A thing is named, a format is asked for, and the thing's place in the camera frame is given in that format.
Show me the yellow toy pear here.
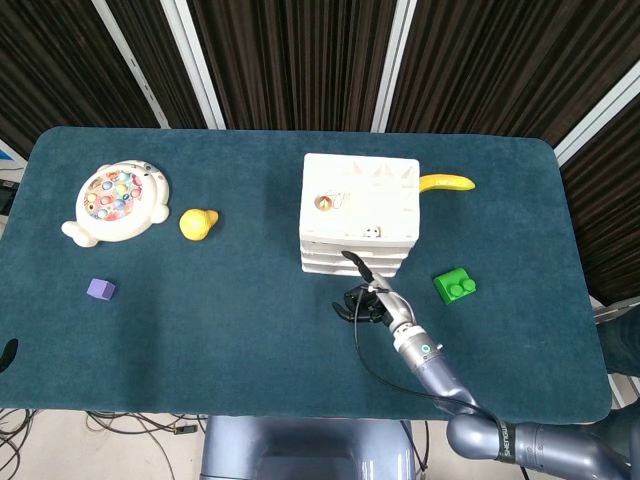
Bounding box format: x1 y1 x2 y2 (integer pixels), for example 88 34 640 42
178 208 220 243

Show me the yellow toy banana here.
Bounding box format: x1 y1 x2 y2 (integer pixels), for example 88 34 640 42
418 172 477 194

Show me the blue-grey robot torso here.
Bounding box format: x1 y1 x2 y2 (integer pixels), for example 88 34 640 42
199 414 416 480

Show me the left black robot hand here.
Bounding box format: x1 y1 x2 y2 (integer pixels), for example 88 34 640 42
0 338 20 374

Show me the white partition post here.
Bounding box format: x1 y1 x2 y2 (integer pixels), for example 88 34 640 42
92 0 171 129
553 64 640 166
159 0 226 130
370 0 419 134

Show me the floor cable bundle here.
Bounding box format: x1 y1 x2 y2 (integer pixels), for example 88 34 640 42
0 407 206 480

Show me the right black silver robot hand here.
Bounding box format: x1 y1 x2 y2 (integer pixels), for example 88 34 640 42
332 249 419 334

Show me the white round fishing game toy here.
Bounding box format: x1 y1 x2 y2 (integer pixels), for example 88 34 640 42
60 159 171 249

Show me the white plastic drawer unit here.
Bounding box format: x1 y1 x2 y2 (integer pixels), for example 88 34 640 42
298 152 421 277

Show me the purple cube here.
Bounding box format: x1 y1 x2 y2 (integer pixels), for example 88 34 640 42
86 277 119 303

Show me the white blue sign panel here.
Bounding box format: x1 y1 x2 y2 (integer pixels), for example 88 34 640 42
0 138 29 174

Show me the green building block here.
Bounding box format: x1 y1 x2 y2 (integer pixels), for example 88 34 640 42
432 267 478 305

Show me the teal table mat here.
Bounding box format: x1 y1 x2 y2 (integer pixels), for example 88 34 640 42
0 125 614 425

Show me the clear plastic drawer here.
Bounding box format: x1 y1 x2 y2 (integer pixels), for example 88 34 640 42
301 259 405 277
300 249 410 265
299 238 415 255

